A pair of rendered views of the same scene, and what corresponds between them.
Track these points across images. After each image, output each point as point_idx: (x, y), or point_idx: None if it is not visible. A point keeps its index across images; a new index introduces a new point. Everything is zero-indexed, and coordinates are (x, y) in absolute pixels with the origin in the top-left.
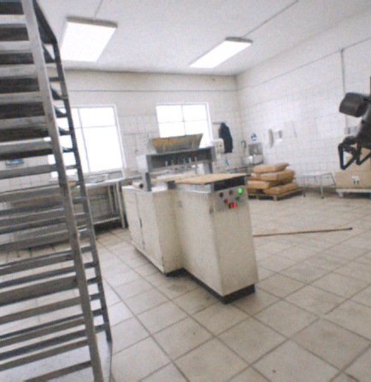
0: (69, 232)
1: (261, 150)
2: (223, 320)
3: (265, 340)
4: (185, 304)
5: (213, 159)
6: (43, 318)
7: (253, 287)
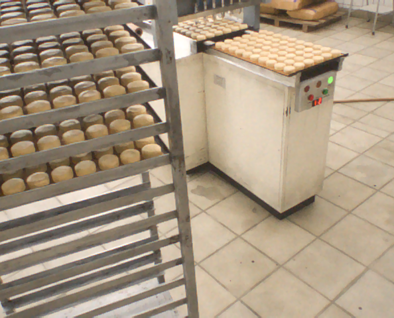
0: (181, 215)
1: None
2: (284, 242)
3: (342, 270)
4: (227, 219)
5: (266, 0)
6: (28, 234)
7: (314, 197)
